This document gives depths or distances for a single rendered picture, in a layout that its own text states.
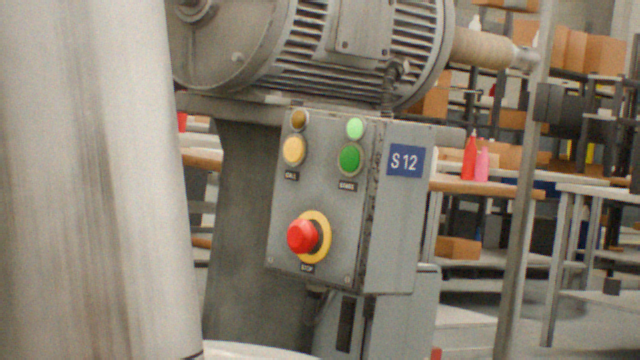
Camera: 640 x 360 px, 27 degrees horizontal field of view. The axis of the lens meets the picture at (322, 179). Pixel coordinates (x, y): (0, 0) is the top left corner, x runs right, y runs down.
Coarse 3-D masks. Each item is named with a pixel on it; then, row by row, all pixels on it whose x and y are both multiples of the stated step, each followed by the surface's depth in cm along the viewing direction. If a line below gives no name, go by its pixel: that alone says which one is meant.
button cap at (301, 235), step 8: (296, 224) 148; (304, 224) 147; (312, 224) 148; (288, 232) 148; (296, 232) 148; (304, 232) 147; (312, 232) 147; (288, 240) 148; (296, 240) 147; (304, 240) 147; (312, 240) 147; (296, 248) 148; (304, 248) 147
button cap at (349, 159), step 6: (342, 150) 146; (348, 150) 146; (354, 150) 145; (342, 156) 146; (348, 156) 146; (354, 156) 145; (342, 162) 146; (348, 162) 146; (354, 162) 145; (342, 168) 146; (348, 168) 146; (354, 168) 145
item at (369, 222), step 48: (336, 144) 148; (384, 144) 144; (432, 144) 150; (288, 192) 153; (336, 192) 147; (384, 192) 145; (336, 240) 147; (384, 240) 146; (336, 288) 147; (384, 288) 147
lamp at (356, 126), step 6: (354, 120) 145; (360, 120) 145; (348, 126) 146; (354, 126) 145; (360, 126) 145; (348, 132) 146; (354, 132) 145; (360, 132) 145; (354, 138) 146; (360, 138) 145
